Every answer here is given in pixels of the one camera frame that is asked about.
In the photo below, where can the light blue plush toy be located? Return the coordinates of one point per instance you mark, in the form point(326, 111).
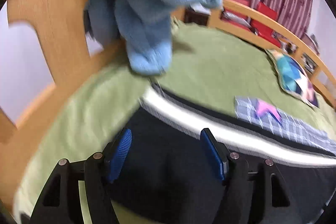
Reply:
point(144, 24)

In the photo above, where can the black pants with white stripe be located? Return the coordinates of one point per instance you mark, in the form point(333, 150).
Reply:
point(190, 164)

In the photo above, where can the left red chair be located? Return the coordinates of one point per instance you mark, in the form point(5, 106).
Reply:
point(236, 18)

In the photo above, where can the green fleece bed blanket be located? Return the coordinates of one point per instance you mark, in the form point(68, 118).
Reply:
point(209, 67)

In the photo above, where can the colourful geometric pillow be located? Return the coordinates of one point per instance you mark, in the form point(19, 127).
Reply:
point(292, 78)

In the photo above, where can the grey checkered quilt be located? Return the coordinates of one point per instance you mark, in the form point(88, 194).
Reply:
point(268, 117)

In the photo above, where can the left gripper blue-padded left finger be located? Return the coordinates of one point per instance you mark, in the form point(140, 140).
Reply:
point(59, 201)

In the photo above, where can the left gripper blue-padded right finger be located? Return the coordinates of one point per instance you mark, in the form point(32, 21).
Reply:
point(255, 192)

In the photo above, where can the wooden bed frame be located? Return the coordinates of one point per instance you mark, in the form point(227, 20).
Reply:
point(60, 30)

